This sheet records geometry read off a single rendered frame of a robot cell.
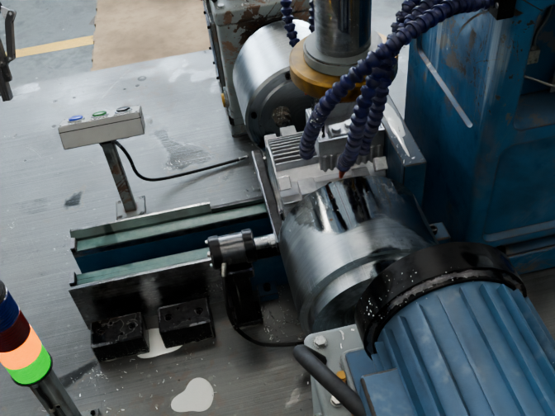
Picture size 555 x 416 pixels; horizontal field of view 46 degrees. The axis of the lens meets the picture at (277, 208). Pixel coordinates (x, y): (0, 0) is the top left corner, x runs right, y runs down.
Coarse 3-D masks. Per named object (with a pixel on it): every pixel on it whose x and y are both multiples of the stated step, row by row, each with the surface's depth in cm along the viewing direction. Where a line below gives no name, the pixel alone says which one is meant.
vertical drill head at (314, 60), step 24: (336, 0) 96; (360, 0) 96; (336, 24) 99; (360, 24) 99; (312, 48) 105; (336, 48) 102; (360, 48) 102; (312, 72) 105; (336, 72) 103; (312, 96) 105
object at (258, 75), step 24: (264, 48) 134; (288, 48) 131; (240, 72) 138; (264, 72) 130; (288, 72) 127; (240, 96) 137; (264, 96) 130; (288, 96) 131; (264, 120) 134; (288, 120) 131; (264, 144) 139
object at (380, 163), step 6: (264, 138) 125; (270, 138) 124; (384, 156) 117; (372, 162) 119; (378, 162) 117; (384, 162) 117; (378, 168) 117; (384, 168) 117; (282, 180) 116; (288, 180) 116; (282, 186) 116; (288, 186) 116
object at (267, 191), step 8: (256, 152) 130; (256, 160) 129; (264, 160) 130; (256, 168) 127; (264, 168) 127; (264, 176) 125; (264, 184) 124; (264, 192) 122; (272, 192) 122; (264, 200) 122; (272, 200) 121; (272, 208) 119; (272, 216) 118; (280, 216) 118; (272, 224) 117; (280, 224) 116
